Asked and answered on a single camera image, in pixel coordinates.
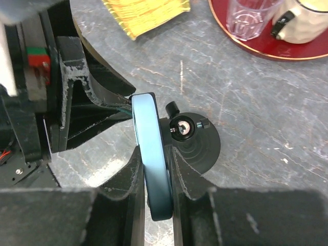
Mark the cream ceramic mug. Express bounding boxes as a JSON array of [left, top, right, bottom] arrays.
[[271, 0, 327, 44]]

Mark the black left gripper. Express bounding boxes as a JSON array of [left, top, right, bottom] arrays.
[[1, 1, 132, 187]]

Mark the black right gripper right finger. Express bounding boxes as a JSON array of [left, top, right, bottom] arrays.
[[169, 147, 327, 245]]

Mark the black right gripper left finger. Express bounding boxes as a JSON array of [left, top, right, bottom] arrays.
[[1, 148, 145, 245]]

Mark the yellow bamboo tray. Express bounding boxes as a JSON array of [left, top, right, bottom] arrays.
[[103, 0, 191, 40]]

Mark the smartphone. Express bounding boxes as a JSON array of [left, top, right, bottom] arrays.
[[131, 93, 173, 221]]

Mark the black phone stand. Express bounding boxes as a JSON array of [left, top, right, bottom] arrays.
[[159, 101, 221, 174]]

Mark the round red tray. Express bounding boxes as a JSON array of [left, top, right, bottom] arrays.
[[208, 1, 327, 62]]

